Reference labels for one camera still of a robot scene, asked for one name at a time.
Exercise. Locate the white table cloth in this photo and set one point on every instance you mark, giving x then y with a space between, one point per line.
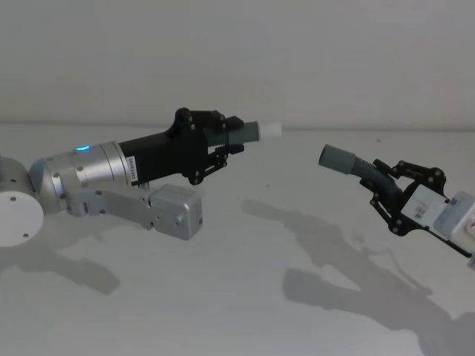
222 296

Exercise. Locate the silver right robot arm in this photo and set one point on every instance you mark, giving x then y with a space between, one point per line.
460 219

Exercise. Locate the white curtain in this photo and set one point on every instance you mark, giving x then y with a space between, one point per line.
222 55

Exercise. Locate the grey tube with white tip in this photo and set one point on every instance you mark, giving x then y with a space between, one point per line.
246 131

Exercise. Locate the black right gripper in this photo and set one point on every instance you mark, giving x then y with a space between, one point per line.
421 207

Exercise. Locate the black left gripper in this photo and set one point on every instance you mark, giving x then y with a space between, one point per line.
163 155

